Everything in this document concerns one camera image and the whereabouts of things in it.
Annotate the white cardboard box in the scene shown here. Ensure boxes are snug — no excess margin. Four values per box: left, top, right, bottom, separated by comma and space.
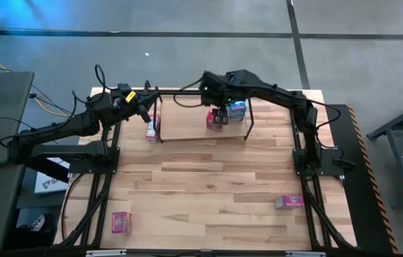
34, 156, 71, 195

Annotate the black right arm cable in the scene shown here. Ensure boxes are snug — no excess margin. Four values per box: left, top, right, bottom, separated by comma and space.
171, 76, 207, 109

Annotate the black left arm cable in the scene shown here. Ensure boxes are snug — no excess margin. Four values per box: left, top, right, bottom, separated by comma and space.
71, 64, 124, 106

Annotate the white metal bracket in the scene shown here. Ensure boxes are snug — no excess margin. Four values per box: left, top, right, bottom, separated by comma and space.
86, 249, 128, 257
285, 251, 327, 257

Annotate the person's shoe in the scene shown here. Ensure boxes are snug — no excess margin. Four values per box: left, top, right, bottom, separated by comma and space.
18, 213, 48, 233

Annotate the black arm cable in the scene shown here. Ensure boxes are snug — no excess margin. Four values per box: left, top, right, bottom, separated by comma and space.
71, 64, 124, 106
171, 76, 207, 109

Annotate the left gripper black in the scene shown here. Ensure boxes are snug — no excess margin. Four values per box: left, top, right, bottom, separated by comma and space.
110, 91, 161, 124

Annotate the blue Rice Krispies cereal box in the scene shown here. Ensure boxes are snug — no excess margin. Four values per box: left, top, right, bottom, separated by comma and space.
228, 101, 248, 124

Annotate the black metal rig frame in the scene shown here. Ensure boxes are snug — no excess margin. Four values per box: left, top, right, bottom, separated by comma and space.
58, 80, 358, 257

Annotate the black mat hazard stripe edge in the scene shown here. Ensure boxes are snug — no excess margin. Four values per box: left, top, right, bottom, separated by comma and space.
324, 103, 399, 255

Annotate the black floor cable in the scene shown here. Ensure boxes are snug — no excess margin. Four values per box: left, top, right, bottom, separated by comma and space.
0, 62, 77, 117

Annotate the pink Raisin Bran cereal box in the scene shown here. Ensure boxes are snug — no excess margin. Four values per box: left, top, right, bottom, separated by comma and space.
274, 194, 305, 211
111, 211, 134, 235

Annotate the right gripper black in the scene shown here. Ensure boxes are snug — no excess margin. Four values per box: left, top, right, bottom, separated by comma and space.
200, 70, 231, 126

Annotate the neighbouring black metal stand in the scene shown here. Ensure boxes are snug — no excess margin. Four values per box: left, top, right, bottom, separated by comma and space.
365, 92, 403, 211

